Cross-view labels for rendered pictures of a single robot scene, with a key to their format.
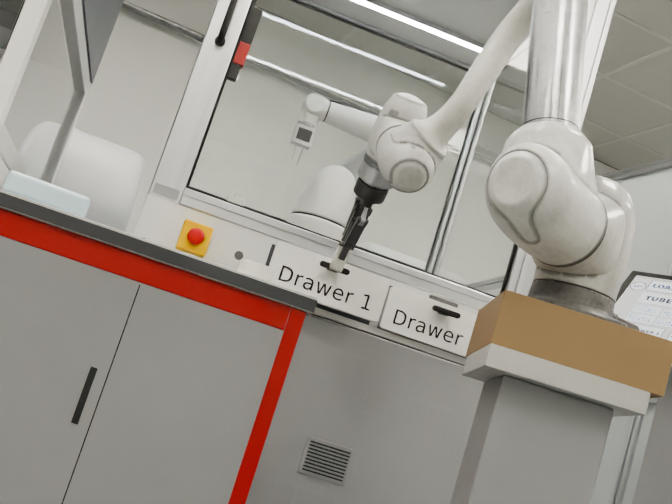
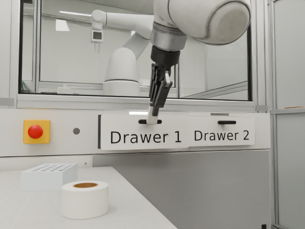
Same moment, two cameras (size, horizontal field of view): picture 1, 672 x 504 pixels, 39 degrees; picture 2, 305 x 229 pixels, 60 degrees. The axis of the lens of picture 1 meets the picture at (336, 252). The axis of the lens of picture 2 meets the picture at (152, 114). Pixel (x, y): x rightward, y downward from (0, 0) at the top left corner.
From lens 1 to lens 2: 1.47 m
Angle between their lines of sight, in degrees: 11
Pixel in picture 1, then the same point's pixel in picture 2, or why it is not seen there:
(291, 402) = not seen: hidden behind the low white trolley
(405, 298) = (198, 121)
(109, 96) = not seen: hidden behind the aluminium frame
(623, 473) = (274, 145)
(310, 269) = (132, 127)
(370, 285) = (177, 123)
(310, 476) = not seen: outside the picture
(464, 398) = (248, 169)
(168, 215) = (11, 119)
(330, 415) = (173, 214)
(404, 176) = (225, 25)
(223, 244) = (62, 126)
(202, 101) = (8, 22)
